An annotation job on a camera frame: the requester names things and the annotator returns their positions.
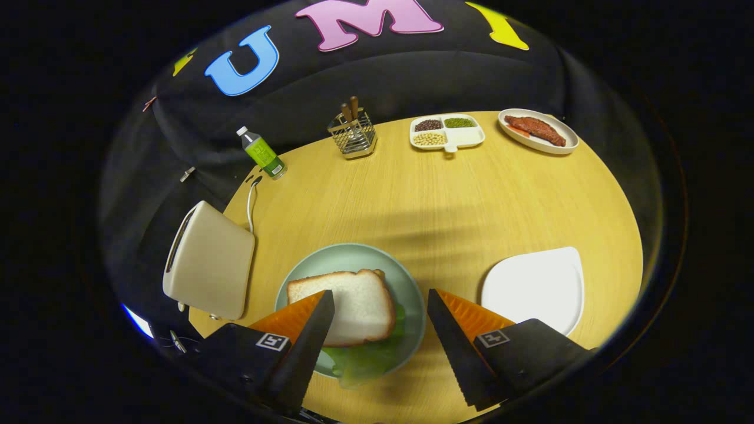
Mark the brown meat slice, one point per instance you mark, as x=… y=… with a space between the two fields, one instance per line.
x=536 y=126

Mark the pile of green beans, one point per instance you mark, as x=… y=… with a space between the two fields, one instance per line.
x=459 y=122

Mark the pile of dark red beans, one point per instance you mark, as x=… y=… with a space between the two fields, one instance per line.
x=428 y=125

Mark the round white plate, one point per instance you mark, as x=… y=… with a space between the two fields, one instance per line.
x=542 y=147

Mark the silver cloth clip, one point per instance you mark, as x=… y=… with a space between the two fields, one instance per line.
x=187 y=174

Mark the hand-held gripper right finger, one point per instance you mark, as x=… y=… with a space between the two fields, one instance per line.
x=456 y=353

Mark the white leaf-shaped plate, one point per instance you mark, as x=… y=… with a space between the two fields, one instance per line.
x=530 y=282

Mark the white divided dish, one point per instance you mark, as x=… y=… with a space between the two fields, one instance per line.
x=465 y=136

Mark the orange food slice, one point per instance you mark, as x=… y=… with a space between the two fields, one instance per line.
x=518 y=131

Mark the pile of yellow soybeans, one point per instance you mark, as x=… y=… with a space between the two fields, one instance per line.
x=430 y=139

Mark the green lettuce leaf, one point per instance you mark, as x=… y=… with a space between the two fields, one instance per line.
x=365 y=359

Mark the red cloth clip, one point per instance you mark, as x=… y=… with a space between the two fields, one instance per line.
x=148 y=104

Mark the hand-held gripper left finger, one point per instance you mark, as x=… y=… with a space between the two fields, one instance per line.
x=306 y=353

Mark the white bread slice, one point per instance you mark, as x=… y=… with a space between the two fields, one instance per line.
x=359 y=306

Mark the green label drink bottle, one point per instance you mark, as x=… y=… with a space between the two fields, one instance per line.
x=262 y=153

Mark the pale green plate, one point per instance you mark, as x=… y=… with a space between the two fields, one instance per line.
x=353 y=256

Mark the black backdrop cloth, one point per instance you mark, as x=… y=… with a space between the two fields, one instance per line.
x=365 y=76

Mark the white toaster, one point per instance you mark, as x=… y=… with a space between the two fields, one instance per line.
x=212 y=265

